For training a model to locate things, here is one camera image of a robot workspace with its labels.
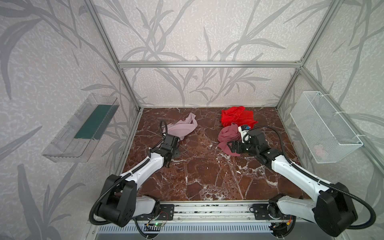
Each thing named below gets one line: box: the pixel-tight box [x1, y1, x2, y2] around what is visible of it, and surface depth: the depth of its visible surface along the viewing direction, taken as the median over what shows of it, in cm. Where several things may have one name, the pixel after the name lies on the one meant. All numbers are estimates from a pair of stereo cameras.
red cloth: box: [220, 106, 259, 129], surface depth 107 cm
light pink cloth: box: [162, 112, 198, 141], surface depth 110 cm
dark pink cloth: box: [217, 122, 242, 157], surface depth 98 cm
